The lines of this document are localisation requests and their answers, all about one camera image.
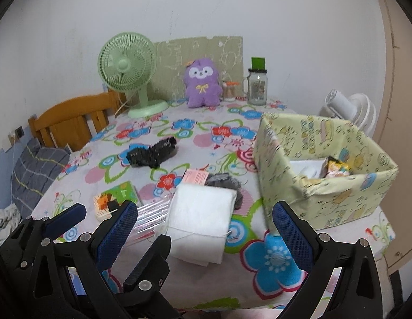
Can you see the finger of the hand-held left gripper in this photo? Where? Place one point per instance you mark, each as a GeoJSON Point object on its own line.
{"type": "Point", "coordinates": [66, 217]}
{"type": "Point", "coordinates": [149, 262]}

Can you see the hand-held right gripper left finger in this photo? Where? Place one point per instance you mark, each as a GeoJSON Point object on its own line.
{"type": "Point", "coordinates": [118, 236]}

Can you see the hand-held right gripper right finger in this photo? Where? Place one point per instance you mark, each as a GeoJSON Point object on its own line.
{"type": "Point", "coordinates": [292, 239]}

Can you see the green packet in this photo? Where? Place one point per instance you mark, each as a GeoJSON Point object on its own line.
{"type": "Point", "coordinates": [122, 191]}

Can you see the yellow patterned storage box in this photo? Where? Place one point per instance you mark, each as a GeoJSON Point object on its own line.
{"type": "Point", "coordinates": [325, 202]}

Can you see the white towel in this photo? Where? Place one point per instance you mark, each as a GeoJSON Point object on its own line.
{"type": "Point", "coordinates": [199, 216]}

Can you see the black plastic bag roll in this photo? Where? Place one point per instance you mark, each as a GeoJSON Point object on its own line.
{"type": "Point", "coordinates": [149, 154]}

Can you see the grey knitted cloth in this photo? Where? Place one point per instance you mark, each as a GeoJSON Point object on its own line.
{"type": "Point", "coordinates": [226, 181]}

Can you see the pink packet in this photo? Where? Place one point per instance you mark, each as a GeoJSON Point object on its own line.
{"type": "Point", "coordinates": [194, 176]}

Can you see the white soft packet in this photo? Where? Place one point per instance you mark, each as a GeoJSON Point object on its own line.
{"type": "Point", "coordinates": [305, 167]}

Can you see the orange and white small packet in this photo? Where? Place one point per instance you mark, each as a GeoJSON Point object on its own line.
{"type": "Point", "coordinates": [103, 206]}

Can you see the clear plastic packet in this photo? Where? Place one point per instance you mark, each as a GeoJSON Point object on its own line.
{"type": "Point", "coordinates": [152, 214]}

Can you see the grey plaid pillow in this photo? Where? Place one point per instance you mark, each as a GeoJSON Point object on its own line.
{"type": "Point", "coordinates": [36, 169]}

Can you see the crumpled white cloth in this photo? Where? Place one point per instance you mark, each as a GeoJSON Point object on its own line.
{"type": "Point", "coordinates": [6, 216]}

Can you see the colourful snack packet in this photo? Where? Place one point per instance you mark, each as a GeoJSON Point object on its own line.
{"type": "Point", "coordinates": [337, 168]}

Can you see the white fan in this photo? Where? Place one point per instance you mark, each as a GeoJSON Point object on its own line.
{"type": "Point", "coordinates": [355, 106]}

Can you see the beige door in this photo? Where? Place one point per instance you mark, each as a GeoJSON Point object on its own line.
{"type": "Point", "coordinates": [402, 139]}

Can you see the glass jar with green lid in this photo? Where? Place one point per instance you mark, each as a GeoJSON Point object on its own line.
{"type": "Point", "coordinates": [257, 86]}

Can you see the small toothpick jar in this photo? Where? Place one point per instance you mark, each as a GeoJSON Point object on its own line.
{"type": "Point", "coordinates": [230, 91]}

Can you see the green desk fan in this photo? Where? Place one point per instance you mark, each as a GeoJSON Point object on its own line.
{"type": "Point", "coordinates": [122, 63]}

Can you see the purple plush toy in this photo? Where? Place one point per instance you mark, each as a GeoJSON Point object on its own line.
{"type": "Point", "coordinates": [201, 89]}

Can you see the green patterned cardboard panel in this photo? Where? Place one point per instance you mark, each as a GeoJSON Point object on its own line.
{"type": "Point", "coordinates": [199, 48]}

